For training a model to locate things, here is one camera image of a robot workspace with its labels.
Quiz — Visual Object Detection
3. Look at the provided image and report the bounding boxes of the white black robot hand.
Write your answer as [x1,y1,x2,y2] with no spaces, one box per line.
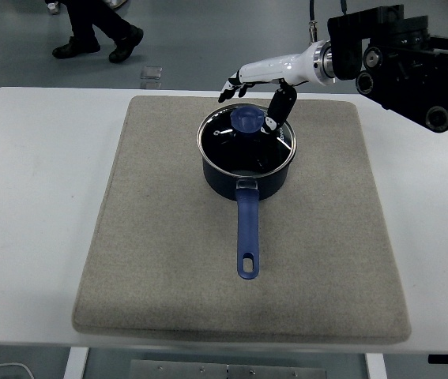
[218,42,320,136]

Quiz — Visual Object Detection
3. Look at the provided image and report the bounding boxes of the glass pot lid blue knob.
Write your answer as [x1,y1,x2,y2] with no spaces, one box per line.
[196,103,299,177]

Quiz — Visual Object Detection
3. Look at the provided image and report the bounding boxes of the person with black shoes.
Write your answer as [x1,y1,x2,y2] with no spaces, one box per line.
[51,0,145,64]

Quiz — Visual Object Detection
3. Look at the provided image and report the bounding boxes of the beige fabric mat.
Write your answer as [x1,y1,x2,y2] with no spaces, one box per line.
[71,95,412,343]

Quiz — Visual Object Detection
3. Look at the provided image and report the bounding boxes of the person with light shoes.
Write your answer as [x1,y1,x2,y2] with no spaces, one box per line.
[43,0,130,16]

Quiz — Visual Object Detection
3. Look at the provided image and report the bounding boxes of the grey metal plate with screws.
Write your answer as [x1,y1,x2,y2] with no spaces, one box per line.
[128,359,328,379]

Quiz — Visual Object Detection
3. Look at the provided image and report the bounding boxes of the white table leg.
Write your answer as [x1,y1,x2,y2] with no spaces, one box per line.
[62,347,91,379]
[364,352,389,379]

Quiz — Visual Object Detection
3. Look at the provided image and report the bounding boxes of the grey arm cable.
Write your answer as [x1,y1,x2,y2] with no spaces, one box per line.
[307,0,320,43]

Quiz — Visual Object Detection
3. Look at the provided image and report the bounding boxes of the dark blue pot long handle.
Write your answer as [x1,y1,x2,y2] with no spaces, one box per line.
[199,149,292,280]

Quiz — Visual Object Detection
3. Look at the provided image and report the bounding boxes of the white cable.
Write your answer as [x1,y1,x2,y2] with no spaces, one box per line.
[0,362,35,379]

